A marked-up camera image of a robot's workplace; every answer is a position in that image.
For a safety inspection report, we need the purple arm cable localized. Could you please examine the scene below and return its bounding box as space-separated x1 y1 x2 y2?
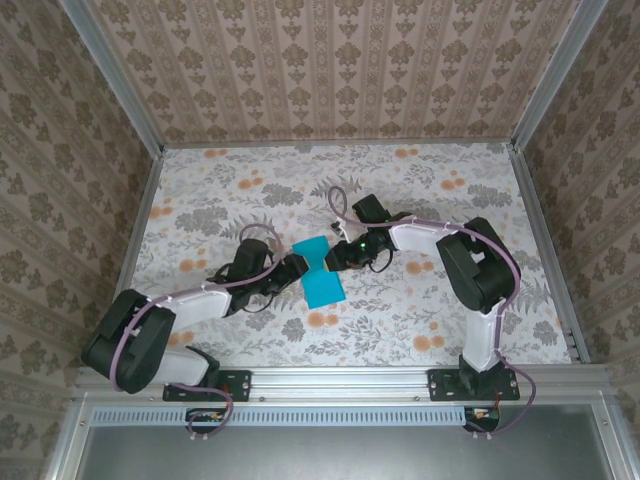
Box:
110 223 285 442
327 185 539 441

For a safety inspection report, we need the aluminium table side rail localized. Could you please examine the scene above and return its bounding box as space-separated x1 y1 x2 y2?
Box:
509 144 592 364
93 147 167 366

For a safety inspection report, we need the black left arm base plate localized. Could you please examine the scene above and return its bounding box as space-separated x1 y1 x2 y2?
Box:
162 368 252 404

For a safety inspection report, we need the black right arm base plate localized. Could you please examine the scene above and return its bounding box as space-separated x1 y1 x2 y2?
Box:
428 367 521 403

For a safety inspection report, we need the grey slotted cable duct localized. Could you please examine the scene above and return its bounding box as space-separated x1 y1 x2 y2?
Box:
92 406 469 427

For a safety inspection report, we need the long aluminium mounting rail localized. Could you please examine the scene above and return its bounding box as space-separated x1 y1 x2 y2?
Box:
74 363 614 402

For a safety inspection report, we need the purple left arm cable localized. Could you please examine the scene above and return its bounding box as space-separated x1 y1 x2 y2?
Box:
110 223 285 442

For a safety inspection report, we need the thin aluminium table edge rail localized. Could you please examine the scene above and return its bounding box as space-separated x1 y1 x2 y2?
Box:
162 140 516 150

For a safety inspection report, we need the grey metal panel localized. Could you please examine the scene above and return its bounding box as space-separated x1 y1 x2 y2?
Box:
74 424 617 480

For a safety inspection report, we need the blue paper sheet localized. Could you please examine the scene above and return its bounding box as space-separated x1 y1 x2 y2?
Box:
291 236 347 310

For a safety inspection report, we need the black connector board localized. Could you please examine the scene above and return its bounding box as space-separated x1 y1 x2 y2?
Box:
462 405 501 433
185 407 227 434

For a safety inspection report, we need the aluminium frame post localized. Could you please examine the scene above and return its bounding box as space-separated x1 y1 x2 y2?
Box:
508 0 609 151
57 0 167 156

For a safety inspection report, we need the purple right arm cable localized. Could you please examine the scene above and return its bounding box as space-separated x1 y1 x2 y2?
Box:
327 185 539 441

